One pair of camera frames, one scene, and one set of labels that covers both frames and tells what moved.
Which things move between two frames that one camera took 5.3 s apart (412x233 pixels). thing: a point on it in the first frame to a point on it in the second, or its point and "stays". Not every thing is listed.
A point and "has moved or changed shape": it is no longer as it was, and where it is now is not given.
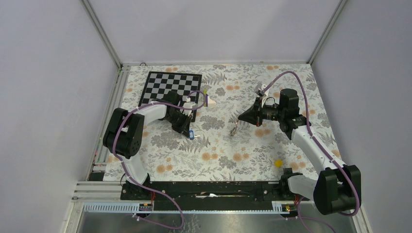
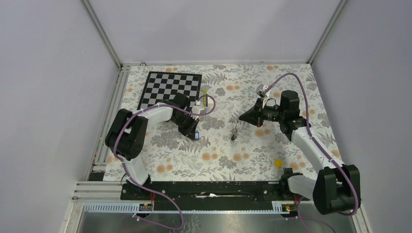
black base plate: [207, 195] stays
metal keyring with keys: [234, 130] has moved or changed shape
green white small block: [207, 102] stays
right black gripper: [254, 115] stays
